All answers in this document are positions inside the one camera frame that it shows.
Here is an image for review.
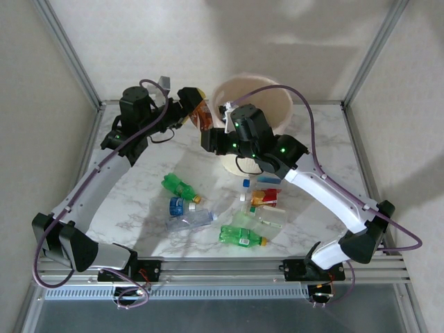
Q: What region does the aluminium frame post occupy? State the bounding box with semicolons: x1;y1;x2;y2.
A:
341;0;412;108
33;0;105;110

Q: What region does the crushed clear bluish bottle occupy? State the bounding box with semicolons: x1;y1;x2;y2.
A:
164;209;219;232

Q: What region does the aluminium frame rail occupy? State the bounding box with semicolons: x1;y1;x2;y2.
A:
60;105;105;223
341;103;389;256
100;99;344;106

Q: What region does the clear bottle blue cap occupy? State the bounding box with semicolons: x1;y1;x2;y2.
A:
241;175;284;191

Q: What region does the cream plastic waste bin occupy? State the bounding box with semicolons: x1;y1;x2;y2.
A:
210;71;295;176

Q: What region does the brown label plastic bottle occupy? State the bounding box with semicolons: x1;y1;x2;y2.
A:
187;100;214;131

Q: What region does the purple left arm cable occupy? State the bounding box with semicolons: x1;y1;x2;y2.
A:
32;79;171;310

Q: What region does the clear bottle green cap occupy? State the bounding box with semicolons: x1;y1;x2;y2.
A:
244;204;288;230

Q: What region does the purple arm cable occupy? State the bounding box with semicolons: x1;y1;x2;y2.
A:
32;79;171;310
227;85;423;309

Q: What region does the red orange label bottle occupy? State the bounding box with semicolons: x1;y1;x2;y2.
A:
239;188;282;208

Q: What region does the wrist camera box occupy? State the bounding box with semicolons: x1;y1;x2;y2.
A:
157;75;173;94
218;101;237;135

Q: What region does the blue label white cap bottle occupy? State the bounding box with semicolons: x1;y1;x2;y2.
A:
169;196;198;216

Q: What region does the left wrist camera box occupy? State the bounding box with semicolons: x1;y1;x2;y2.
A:
157;75;173;94

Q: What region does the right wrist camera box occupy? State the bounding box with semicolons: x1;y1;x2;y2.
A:
218;101;237;135

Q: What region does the slotted grey cable duct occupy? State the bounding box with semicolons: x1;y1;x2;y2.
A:
43;284;311;302

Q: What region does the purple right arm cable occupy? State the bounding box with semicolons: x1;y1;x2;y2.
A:
227;85;423;309

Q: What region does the green bottle yellow cap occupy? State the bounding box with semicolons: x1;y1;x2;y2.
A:
162;172;203;204
219;224;268;248

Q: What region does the wide aluminium mounting rail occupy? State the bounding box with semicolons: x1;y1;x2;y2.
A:
33;255;412;286

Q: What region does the aluminium frame leg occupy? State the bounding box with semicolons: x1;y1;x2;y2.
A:
395;282;429;333
13;284;46;333

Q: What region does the pink plastic bin liner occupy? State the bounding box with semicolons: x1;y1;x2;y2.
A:
210;71;295;139

